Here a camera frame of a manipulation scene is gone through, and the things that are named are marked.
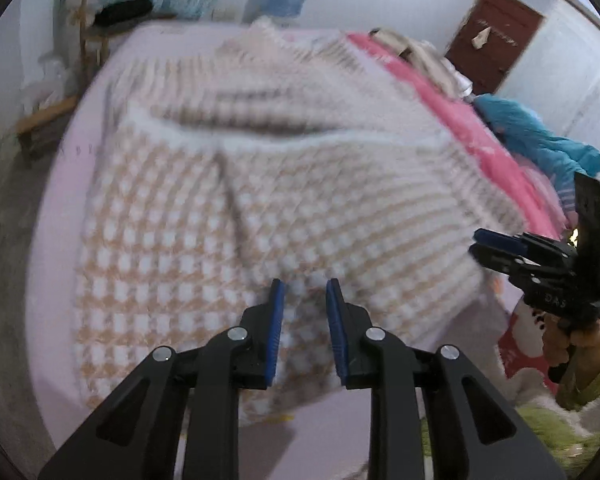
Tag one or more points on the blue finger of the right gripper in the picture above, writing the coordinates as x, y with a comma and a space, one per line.
508, 259
503, 242

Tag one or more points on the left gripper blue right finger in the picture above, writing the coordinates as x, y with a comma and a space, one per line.
336, 309

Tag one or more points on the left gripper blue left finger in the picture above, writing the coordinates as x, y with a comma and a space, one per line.
276, 303

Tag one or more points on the beige white houndstooth knit coat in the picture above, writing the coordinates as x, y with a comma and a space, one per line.
263, 161

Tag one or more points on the beige clothes pile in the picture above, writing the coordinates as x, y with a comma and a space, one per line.
426, 59

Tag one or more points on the black clothes on chair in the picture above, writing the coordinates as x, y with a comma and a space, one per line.
122, 11

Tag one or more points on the right hand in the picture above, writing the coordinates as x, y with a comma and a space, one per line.
558, 337

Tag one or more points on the red floral blanket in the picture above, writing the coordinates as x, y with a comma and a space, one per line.
522, 182

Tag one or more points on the teal blue garment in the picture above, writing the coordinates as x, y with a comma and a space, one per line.
523, 133

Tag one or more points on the white fluffy sleeve right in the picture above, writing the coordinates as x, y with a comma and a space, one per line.
526, 374

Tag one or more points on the green fluffy garment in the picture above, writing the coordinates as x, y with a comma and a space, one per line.
534, 440

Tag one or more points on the dark red wooden door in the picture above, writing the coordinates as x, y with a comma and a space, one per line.
492, 38

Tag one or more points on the small wooden stool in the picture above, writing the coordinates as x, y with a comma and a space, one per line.
28, 125

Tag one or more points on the white plastic bags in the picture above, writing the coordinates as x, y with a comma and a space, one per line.
58, 82

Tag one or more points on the wooden chair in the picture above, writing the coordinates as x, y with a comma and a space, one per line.
94, 42

